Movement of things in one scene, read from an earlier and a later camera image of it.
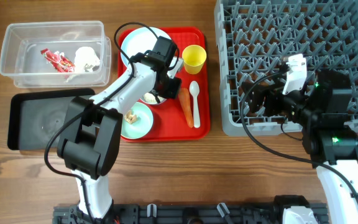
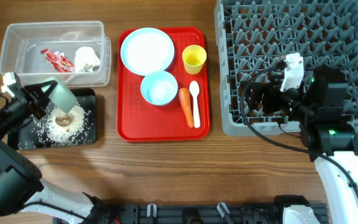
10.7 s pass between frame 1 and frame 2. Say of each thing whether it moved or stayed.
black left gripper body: moved
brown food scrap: moved
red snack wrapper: stayed
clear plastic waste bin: stayed
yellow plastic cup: stayed
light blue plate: stayed
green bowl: moved
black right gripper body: stayed
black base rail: stayed
